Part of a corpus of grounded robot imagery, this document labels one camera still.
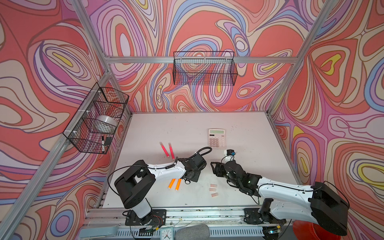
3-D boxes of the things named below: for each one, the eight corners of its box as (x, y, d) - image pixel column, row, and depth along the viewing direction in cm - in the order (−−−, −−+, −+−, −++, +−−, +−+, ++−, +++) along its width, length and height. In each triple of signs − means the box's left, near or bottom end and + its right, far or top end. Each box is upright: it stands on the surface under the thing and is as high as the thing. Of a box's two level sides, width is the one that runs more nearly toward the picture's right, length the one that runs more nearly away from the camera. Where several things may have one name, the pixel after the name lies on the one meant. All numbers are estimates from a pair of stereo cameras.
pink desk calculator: (208, 148, 101) (209, 145, 98) (207, 131, 110) (207, 128, 107) (227, 148, 100) (228, 145, 98) (224, 131, 110) (225, 128, 107)
